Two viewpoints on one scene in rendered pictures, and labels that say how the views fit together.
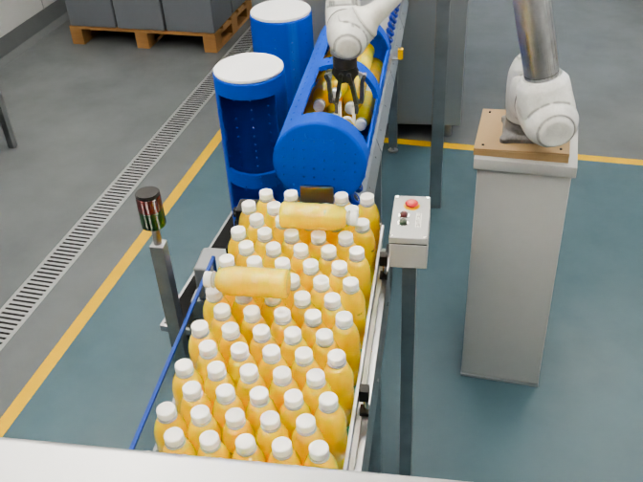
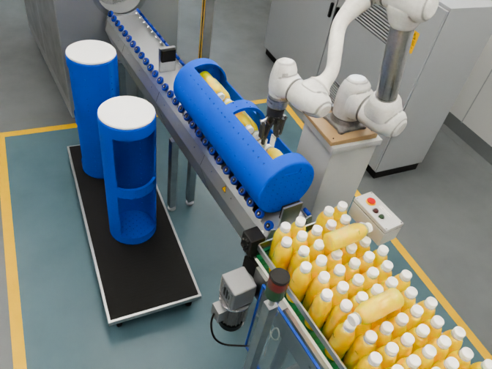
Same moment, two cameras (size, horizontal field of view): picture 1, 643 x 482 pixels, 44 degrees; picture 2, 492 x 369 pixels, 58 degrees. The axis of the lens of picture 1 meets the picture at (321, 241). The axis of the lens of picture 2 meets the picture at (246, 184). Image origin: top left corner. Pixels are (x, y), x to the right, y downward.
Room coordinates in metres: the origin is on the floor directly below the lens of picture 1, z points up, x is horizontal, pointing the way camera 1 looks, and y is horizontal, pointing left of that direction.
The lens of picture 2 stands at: (1.26, 1.14, 2.37)
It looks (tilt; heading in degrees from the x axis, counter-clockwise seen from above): 43 degrees down; 312
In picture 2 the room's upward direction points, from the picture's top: 11 degrees clockwise
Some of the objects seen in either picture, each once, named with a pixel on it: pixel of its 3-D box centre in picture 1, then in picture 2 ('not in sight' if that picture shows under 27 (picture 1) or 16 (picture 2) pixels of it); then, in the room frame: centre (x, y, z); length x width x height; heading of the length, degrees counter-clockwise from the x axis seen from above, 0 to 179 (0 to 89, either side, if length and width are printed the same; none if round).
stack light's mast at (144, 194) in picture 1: (152, 218); (275, 290); (1.68, 0.43, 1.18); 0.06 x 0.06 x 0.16
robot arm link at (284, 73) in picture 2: (343, 12); (285, 78); (2.27, -0.11, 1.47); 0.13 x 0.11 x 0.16; 0
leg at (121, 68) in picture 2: not in sight; (123, 97); (4.00, -0.31, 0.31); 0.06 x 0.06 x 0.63; 79
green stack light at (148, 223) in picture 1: (152, 216); (275, 289); (1.68, 0.43, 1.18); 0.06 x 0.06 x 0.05
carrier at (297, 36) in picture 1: (287, 98); (98, 115); (3.53, 0.12, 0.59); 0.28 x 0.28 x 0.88
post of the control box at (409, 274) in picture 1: (407, 373); not in sight; (1.73, -0.24, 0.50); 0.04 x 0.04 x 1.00; 79
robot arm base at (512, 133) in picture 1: (529, 120); (343, 116); (2.30, -0.71, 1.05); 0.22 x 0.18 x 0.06; 165
